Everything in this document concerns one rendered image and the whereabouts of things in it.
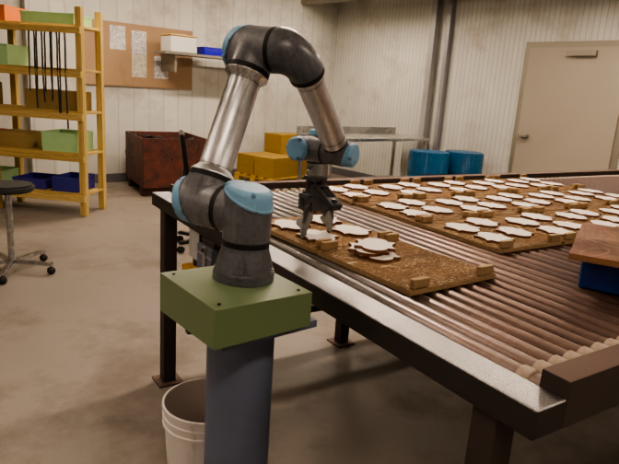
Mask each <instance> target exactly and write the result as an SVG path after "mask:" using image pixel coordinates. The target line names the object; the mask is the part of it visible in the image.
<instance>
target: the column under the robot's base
mask: <svg viewBox="0 0 619 464"><path fill-rule="evenodd" d="M314 327H317V320H316V319H315V318H313V317H310V325H309V326H308V327H304V328H300V329H296V330H292V331H287V332H283V333H279V334H276V335H272V336H269V337H265V338H261V339H258V340H254V341H251V342H245V343H241V344H237V345H234V346H230V347H227V348H223V349H219V350H216V351H214V350H212V349H211V348H210V347H208V346H207V345H206V380H205V418H204V464H268V449H269V432H270V415H271V398H272V381H273V364H274V338H276V337H280V336H283V335H287V334H290V333H294V332H297V331H303V330H307V329H310V328H314Z"/></svg>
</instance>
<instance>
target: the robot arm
mask: <svg viewBox="0 0 619 464"><path fill-rule="evenodd" d="M221 52H222V53H223V54H222V59H223V62H224V64H225V71H226V73H227V75H228V79H227V82H226V84H225V87H224V90H223V93H222V96H221V99H220V101H219V104H218V107H217V110H216V115H215V117H214V119H213V122H212V125H211V128H210V131H209V134H208V136H207V139H206V142H205V145H204V150H203V153H202V155H201V158H200V161H199V162H198V163H197V164H195V165H193V166H191V168H190V171H189V174H188V175H187V176H183V177H181V178H180V179H179V180H177V181H176V183H175V184H174V186H173V189H172V194H171V203H172V207H173V208H174V212H175V214H176V216H178V217H179V218H180V219H181V220H182V221H185V222H188V223H190V224H192V225H194V226H204V227H208V228H212V229H215V230H218V231H222V244H221V249H220V251H219V253H218V255H217V258H216V263H215V264H214V266H213V275H212V276H213V279H214V280H216V281H217V282H219V283H221V284H225V285H229V286H235V287H244V288H253V287H262V286H266V285H269V284H271V283H272V282H273V281H274V267H273V263H272V258H271V254H270V250H269V248H270V236H271V225H272V214H273V210H274V206H273V194H272V192H271V191H270V190H269V189H268V188H266V187H265V186H263V185H261V184H258V183H255V182H251V181H245V180H234V179H233V177H232V174H231V173H232V170H233V168H234V165H235V162H236V159H237V156H238V153H239V149H240V145H241V142H242V139H243V136H244V134H245V131H246V128H247V125H248V122H249V119H250V117H251V112H252V109H253V106H254V103H255V100H256V98H257V95H258V92H259V89H260V88H261V87H264V86H266V85H267V83H268V80H269V77H270V74H278V75H285V76H286V77H287V78H288V79H289V81H290V83H291V85H292V86H293V87H295V88H297V89H298V92H299V94H300V96H301V98H302V100H303V103H304V105H305V107H306V109H307V112H308V114H309V117H310V119H311V121H312V124H313V126H314V128H315V129H310V130H309V134H308V135H307V136H301V135H298V136H295V137H292V138H290V139H289V140H288V142H287V144H286V153H287V155H288V156H289V157H290V158H291V159H292V160H295V161H302V160H306V161H307V173H306V174H307V175H304V180H306V190H305V191H304V190H303V192H299V193H298V208H300V209H301V210H304V211H303V216H302V217H300V218H298V219H297V221H296V224H297V226H299V227H300V238H302V239H303V238H304V237H305V236H306V235H307V231H308V229H309V227H310V222H311V221H312V220H313V215H312V211H313V213H314V214H317V212H321V214H322V216H320V219H321V221H322V222H323V223H324V224H325V225H326V226H327V232H328V233H330V234H331V233H332V229H333V211H338V210H341V208H342V206H343V205H342V203H341V202H340V201H339V199H338V198H337V197H336V196H335V194H334V193H333V191H332V190H331V189H330V187H329V186H328V185H327V184H326V183H322V182H323V181H327V180H328V177H327V176H328V175H329V168H330V165H335V166H340V167H341V168H342V167H346V168H352V167H354V166H355V165H356V163H357V161H358V160H359V153H360V152H359V147H358V145H357V144H354V143H352V142H350V143H349V142H348V141H347V139H346V136H345V132H344V129H343V126H342V124H341V122H340V119H339V117H338V114H337V111H336V109H335V106H334V104H333V100H332V97H331V95H330V92H329V89H328V88H327V85H326V82H325V80H324V75H325V69H324V66H323V63H322V61H321V57H320V56H319V55H318V53H317V52H316V50H315V49H314V47H313V46H312V45H311V43H310V42H309V41H308V40H307V39H306V38H305V37H304V36H303V35H301V34H300V33H299V32H297V31H296V30H294V29H292V28H289V27H283V26H279V27H276V26H255V25H252V24H248V25H241V26H237V27H234V28H233V29H231V30H230V31H229V32H228V34H227V35H226V37H225V39H224V40H223V44H222V50H221ZM299 200H300V203H299Z"/></svg>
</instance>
